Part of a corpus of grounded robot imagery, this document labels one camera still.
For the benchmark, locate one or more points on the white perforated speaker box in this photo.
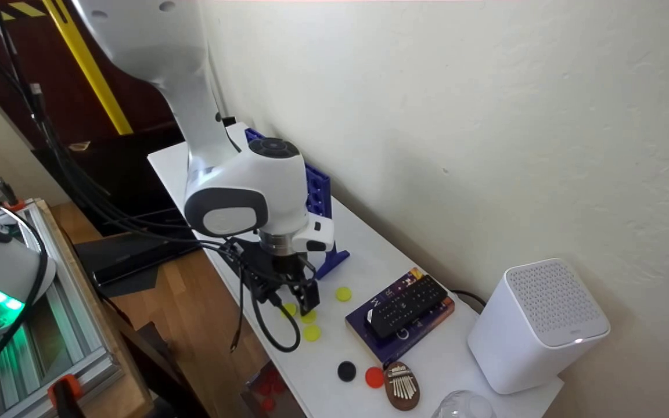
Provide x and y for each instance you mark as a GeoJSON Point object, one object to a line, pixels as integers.
{"type": "Point", "coordinates": [534, 332]}

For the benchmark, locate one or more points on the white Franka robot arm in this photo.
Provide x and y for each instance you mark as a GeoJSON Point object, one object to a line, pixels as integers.
{"type": "Point", "coordinates": [155, 48]}

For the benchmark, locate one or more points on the red object under table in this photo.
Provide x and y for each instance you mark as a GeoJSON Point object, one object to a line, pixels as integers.
{"type": "Point", "coordinates": [272, 386]}

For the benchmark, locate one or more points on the dark brown cabinet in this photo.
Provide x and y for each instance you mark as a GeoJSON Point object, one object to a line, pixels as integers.
{"type": "Point", "coordinates": [10, 78]}

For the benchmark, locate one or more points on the orange clamp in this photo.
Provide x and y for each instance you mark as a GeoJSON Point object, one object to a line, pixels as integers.
{"type": "Point", "coordinates": [68, 386]}

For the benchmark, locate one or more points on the orange round chip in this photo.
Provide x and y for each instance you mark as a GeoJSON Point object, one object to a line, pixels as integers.
{"type": "Point", "coordinates": [374, 377]}

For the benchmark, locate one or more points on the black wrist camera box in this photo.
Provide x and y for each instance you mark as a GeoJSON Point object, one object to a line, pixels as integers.
{"type": "Point", "coordinates": [248, 271]}

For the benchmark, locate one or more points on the aluminium frame rail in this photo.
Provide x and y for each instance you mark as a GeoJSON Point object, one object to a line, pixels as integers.
{"type": "Point", "coordinates": [71, 339]}

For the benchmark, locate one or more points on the black round chip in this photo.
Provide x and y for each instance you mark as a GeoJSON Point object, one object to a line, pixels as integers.
{"type": "Point", "coordinates": [347, 371]}

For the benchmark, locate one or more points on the purple wooden game box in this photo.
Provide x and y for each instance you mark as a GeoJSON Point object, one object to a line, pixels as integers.
{"type": "Point", "coordinates": [357, 321]}

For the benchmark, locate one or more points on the blue gameboard with holes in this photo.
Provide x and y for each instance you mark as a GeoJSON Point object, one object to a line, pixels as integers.
{"type": "Point", "coordinates": [317, 193]}

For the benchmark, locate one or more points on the clear glass dome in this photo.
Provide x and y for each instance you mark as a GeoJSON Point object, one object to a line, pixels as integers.
{"type": "Point", "coordinates": [463, 408]}

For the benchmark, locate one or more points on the brown oval object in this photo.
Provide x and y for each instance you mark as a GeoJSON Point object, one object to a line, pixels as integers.
{"type": "Point", "coordinates": [403, 386]}

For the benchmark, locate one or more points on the black remote control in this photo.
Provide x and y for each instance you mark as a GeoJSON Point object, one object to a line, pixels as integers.
{"type": "Point", "coordinates": [407, 305]}

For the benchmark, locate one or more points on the black low shelf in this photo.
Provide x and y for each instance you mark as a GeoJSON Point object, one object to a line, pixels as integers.
{"type": "Point", "coordinates": [117, 264]}

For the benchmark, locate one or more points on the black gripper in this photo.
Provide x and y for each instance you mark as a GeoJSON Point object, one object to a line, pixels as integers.
{"type": "Point", "coordinates": [289, 264]}

